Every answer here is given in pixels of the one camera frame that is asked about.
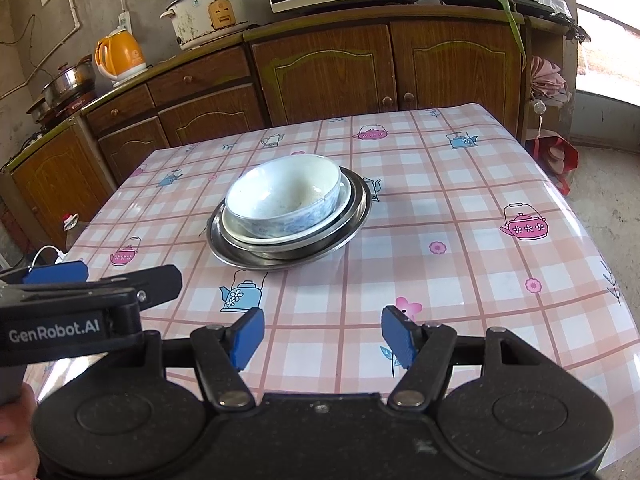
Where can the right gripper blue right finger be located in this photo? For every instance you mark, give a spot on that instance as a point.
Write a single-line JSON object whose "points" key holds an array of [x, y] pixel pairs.
{"points": [[424, 352]]}

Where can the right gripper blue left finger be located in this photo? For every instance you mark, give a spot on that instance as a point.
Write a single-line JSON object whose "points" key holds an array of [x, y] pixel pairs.
{"points": [[221, 353]]}

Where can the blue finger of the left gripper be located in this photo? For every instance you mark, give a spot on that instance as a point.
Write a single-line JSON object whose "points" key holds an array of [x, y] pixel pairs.
{"points": [[60, 273]]}

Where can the small steel bowl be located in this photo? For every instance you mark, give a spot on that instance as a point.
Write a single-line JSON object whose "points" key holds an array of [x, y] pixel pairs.
{"points": [[336, 233]]}

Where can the blue floral ceramic bowl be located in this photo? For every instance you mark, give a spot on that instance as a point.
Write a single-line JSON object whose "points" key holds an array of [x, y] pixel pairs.
{"points": [[318, 166]]}

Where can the white ceramic bowl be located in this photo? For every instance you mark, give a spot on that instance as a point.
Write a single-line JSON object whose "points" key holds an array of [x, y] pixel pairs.
{"points": [[300, 232]]}

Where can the left hand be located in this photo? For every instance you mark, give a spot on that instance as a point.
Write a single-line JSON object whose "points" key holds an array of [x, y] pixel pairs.
{"points": [[19, 458]]}

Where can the white power adapter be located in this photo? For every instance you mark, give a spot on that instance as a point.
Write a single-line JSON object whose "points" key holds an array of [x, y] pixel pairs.
{"points": [[60, 256]]}

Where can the pink plaid tablecloth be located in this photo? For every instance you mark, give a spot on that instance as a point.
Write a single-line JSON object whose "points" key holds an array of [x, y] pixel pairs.
{"points": [[464, 229]]}

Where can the red induction cooker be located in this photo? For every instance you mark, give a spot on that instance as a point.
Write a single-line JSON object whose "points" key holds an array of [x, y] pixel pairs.
{"points": [[48, 117]]}

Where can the steel pot with lid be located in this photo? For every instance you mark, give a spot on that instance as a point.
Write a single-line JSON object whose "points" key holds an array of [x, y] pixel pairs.
{"points": [[70, 82]]}

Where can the orange electric kettle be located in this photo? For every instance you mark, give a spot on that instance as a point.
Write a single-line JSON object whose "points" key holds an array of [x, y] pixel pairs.
{"points": [[119, 57]]}

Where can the red shopping bag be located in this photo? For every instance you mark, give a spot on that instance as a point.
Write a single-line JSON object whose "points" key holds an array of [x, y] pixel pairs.
{"points": [[556, 156]]}

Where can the pink folded umbrella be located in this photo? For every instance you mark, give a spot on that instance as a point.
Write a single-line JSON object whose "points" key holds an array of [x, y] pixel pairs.
{"points": [[547, 81]]}

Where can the white rice cooker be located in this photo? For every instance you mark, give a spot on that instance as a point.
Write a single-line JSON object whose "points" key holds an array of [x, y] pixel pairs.
{"points": [[197, 22]]}

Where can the brown wooden cabinet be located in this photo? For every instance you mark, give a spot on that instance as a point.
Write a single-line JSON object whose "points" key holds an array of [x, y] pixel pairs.
{"points": [[328, 65]]}

